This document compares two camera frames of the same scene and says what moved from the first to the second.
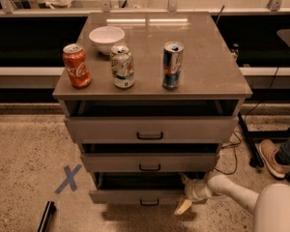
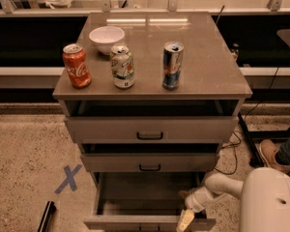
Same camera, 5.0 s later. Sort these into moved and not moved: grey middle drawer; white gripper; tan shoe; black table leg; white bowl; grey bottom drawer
Moved: white gripper; grey bottom drawer
Not moved: tan shoe; grey middle drawer; black table leg; white bowl
